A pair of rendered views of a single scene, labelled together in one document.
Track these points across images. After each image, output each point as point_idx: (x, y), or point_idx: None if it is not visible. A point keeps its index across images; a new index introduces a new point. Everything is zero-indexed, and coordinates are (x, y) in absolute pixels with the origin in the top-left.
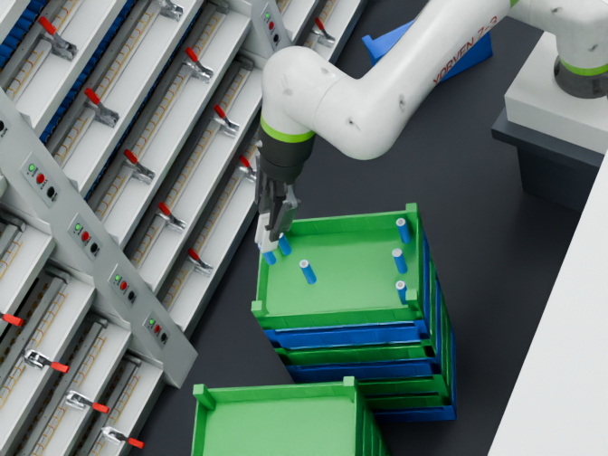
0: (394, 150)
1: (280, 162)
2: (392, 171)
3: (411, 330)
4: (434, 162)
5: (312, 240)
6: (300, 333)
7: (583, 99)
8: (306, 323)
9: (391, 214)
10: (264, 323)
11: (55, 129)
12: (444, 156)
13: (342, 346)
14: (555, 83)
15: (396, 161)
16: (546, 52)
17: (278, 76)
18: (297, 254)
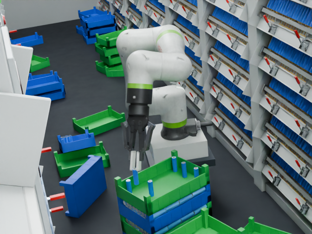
0: (95, 227)
1: (146, 101)
2: (101, 233)
3: (205, 195)
4: (117, 222)
5: (137, 187)
6: (163, 214)
7: (182, 139)
8: (167, 202)
9: (165, 160)
10: (150, 208)
11: None
12: (119, 219)
13: (177, 223)
14: (167, 140)
15: (100, 229)
16: (154, 135)
17: (140, 55)
18: (135, 193)
